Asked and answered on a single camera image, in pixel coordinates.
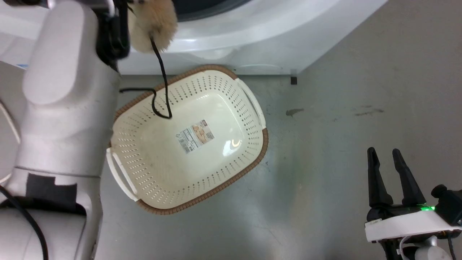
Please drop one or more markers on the cream perforated laundry basket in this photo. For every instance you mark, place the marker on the cream perforated laundry basket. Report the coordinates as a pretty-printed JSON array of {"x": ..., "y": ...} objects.
[{"x": 187, "y": 144}]

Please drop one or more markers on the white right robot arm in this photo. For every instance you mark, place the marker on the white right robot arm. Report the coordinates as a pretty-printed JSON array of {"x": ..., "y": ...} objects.
[{"x": 426, "y": 251}]

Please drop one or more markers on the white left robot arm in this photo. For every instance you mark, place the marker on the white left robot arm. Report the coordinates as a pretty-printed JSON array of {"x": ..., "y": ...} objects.
[{"x": 65, "y": 90}]

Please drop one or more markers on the white washing machine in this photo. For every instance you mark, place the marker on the white washing machine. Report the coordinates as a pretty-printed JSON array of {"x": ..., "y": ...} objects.
[{"x": 252, "y": 36}]

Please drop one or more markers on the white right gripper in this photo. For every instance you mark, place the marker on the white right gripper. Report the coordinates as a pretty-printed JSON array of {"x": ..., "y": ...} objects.
[{"x": 404, "y": 222}]

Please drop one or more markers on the beige plush toy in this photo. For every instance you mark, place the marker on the beige plush toy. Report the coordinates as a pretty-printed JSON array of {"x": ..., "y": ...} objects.
[{"x": 153, "y": 21}]

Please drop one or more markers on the black washing machine foot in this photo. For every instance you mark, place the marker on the black washing machine foot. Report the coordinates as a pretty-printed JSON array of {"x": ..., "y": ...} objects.
[{"x": 293, "y": 80}]

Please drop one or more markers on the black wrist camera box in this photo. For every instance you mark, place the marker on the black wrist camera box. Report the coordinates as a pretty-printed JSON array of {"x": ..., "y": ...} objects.
[{"x": 449, "y": 204}]

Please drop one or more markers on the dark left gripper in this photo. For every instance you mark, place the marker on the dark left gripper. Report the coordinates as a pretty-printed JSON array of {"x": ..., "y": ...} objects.
[{"x": 112, "y": 36}]

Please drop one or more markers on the printed basket label sticker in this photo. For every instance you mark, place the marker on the printed basket label sticker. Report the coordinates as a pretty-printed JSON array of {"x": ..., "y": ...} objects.
[{"x": 195, "y": 136}]

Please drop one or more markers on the dark washing machine drum opening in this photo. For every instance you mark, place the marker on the dark washing machine drum opening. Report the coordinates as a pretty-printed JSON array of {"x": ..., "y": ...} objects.
[{"x": 205, "y": 8}]

